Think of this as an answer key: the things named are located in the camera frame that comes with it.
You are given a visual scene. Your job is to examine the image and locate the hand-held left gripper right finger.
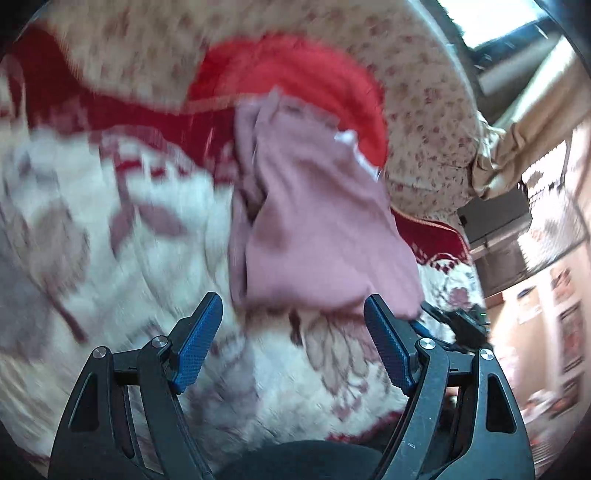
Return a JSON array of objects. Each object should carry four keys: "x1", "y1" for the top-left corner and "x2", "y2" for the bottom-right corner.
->
[{"x1": 363, "y1": 295, "x2": 536, "y2": 480}]

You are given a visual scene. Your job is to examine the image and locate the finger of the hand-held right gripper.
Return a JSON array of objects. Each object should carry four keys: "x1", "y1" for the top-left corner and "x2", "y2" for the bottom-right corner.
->
[{"x1": 410, "y1": 301, "x2": 455, "y2": 343}]

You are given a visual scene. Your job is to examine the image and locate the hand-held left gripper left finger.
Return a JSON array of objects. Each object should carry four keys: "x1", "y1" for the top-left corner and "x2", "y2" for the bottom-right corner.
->
[{"x1": 48, "y1": 292, "x2": 225, "y2": 480}]

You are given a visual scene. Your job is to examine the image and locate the mauve long-sleeve shirt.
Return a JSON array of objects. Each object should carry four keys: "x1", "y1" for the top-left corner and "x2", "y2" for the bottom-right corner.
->
[{"x1": 228, "y1": 85, "x2": 426, "y2": 321}]

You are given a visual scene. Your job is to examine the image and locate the red white leaf-pattern fleece blanket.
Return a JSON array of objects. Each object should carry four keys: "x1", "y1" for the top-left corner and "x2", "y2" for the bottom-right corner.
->
[{"x1": 0, "y1": 28, "x2": 485, "y2": 467}]

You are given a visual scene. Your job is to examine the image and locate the grey cabinet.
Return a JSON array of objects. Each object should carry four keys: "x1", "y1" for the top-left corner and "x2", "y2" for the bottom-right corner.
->
[{"x1": 457, "y1": 189, "x2": 532, "y2": 296}]

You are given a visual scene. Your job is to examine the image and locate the beige curtain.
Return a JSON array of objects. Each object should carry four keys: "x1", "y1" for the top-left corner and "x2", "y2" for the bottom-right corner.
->
[{"x1": 471, "y1": 46, "x2": 591, "y2": 199}]

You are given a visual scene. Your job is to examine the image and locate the floral print quilt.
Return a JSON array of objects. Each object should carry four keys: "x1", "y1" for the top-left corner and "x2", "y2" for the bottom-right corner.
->
[{"x1": 46, "y1": 0, "x2": 490, "y2": 227}]

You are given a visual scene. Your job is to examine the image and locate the red ruffled pillow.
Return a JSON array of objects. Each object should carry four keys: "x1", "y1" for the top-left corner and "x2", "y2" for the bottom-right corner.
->
[{"x1": 187, "y1": 34, "x2": 389, "y2": 169}]

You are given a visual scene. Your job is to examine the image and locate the window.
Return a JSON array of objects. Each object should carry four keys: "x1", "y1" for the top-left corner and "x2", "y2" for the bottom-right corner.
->
[{"x1": 434, "y1": 0, "x2": 555, "y2": 51}]

